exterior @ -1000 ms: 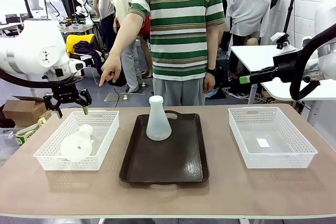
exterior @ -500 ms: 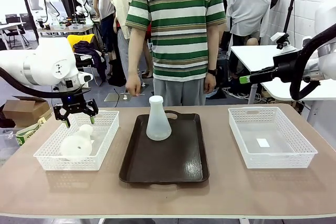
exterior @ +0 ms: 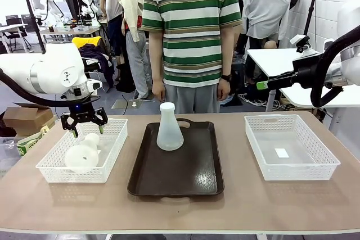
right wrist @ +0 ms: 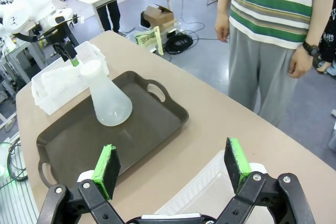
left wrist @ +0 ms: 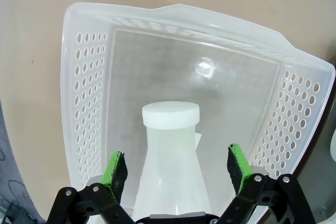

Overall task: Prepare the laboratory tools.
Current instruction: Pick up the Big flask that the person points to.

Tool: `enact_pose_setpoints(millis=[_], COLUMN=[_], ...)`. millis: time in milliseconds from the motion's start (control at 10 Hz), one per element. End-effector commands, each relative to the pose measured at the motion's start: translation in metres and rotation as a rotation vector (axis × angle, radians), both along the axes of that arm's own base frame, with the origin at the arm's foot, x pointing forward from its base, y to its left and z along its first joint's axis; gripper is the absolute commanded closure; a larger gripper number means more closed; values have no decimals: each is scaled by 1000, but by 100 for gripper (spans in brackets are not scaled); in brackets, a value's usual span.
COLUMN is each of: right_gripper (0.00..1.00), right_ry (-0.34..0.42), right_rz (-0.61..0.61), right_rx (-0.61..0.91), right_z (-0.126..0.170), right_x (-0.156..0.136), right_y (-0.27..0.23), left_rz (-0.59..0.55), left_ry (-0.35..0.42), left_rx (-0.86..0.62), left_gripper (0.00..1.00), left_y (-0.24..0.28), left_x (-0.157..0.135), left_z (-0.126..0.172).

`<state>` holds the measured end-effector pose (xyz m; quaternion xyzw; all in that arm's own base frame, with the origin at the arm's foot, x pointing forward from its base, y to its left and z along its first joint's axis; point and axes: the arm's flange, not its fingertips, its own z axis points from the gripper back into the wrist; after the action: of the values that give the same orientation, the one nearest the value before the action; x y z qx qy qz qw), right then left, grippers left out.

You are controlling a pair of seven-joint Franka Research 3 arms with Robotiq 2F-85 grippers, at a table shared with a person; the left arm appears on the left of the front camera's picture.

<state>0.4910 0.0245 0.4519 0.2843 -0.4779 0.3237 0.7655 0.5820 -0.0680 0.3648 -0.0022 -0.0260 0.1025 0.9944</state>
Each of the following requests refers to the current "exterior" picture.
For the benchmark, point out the person's right hand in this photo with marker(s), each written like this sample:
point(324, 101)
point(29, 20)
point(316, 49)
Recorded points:
point(159, 92)

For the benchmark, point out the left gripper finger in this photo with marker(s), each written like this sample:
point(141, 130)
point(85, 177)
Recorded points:
point(70, 123)
point(100, 119)

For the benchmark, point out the brown cardboard box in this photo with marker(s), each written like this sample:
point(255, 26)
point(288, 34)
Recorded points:
point(28, 116)

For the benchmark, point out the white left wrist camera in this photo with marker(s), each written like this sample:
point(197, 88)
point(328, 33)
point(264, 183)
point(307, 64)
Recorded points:
point(94, 85)

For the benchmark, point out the translucent white conical flask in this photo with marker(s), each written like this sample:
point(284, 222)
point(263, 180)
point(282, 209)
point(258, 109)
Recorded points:
point(169, 133)
point(83, 155)

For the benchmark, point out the dark brown serving tray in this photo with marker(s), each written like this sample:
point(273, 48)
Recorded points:
point(175, 167)

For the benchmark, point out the person's left forearm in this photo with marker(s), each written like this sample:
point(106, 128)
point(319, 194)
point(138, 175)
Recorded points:
point(226, 50)

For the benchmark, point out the metal floor plate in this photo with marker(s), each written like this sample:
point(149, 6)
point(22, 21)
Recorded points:
point(126, 104)

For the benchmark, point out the white side table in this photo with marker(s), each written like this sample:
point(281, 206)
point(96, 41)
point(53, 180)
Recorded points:
point(270, 60)

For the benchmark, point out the yellow garment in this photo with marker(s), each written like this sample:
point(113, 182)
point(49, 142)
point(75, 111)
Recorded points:
point(84, 40)

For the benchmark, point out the background work table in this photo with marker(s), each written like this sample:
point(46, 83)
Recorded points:
point(73, 30)

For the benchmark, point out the dark navy garment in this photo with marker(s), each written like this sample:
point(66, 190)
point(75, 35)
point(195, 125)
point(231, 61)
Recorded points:
point(98, 57)

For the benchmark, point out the black office chair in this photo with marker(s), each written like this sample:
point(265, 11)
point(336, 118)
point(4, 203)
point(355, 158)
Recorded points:
point(17, 32)

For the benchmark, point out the person's left hand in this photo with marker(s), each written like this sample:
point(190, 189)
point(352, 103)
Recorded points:
point(223, 91)

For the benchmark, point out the white paper label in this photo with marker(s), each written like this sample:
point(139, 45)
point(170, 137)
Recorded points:
point(281, 153)

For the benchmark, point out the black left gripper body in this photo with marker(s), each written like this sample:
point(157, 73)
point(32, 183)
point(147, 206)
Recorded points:
point(81, 112)

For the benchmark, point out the black tripod stand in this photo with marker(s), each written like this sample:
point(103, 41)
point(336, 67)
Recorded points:
point(312, 6)
point(35, 23)

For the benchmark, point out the mannequin with white dress shirt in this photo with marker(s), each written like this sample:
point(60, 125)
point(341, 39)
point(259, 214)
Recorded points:
point(265, 6)

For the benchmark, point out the person's right forearm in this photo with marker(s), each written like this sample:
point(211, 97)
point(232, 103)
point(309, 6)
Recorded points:
point(156, 57)

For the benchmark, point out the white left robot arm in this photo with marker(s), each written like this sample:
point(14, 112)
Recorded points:
point(53, 68)

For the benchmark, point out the green and white carton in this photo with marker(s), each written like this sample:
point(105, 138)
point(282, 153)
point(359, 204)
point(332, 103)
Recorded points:
point(31, 141)

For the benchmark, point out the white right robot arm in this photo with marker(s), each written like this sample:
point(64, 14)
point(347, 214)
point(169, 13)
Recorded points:
point(348, 54)

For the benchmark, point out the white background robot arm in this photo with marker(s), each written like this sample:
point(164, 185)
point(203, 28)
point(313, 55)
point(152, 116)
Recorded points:
point(47, 4)
point(87, 1)

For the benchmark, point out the white perforated plastic basket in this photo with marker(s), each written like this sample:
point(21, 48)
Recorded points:
point(317, 147)
point(115, 138)

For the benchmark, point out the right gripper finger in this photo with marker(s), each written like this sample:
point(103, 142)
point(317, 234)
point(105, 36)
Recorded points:
point(277, 84)
point(282, 76)

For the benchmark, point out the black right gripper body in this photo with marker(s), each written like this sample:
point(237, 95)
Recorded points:
point(306, 72)

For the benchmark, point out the black wristwatch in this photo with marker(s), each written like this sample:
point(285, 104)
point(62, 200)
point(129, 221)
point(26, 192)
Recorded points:
point(225, 77)

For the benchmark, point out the mannequin with cream shirt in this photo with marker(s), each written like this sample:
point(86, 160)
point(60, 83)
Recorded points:
point(132, 26)

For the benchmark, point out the metal chair with clothes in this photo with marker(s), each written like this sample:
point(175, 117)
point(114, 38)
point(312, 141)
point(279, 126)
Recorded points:
point(98, 65)

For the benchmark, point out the person in striped shirt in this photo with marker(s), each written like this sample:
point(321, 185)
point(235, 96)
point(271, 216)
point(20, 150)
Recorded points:
point(191, 40)

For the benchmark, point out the mannequin with white tank top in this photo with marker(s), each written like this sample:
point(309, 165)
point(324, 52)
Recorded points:
point(112, 4)

